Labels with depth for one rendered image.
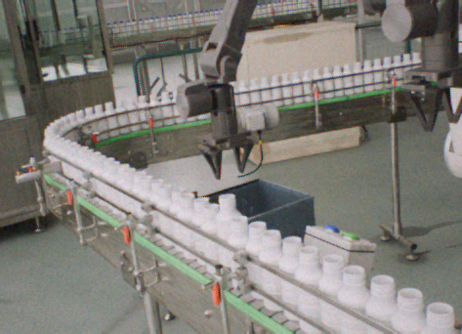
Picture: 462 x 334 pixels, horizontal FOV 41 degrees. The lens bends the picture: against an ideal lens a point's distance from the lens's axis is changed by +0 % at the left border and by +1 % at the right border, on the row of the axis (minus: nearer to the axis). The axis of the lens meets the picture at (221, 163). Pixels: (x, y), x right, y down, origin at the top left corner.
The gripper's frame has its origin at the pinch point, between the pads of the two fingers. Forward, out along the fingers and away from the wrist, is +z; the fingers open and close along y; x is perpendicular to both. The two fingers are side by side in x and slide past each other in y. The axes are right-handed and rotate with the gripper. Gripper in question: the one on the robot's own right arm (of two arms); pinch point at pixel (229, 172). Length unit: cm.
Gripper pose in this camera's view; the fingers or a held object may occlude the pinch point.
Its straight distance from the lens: 137.1
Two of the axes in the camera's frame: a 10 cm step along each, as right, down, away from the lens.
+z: 1.0, 9.6, 2.8
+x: 5.4, 1.8, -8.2
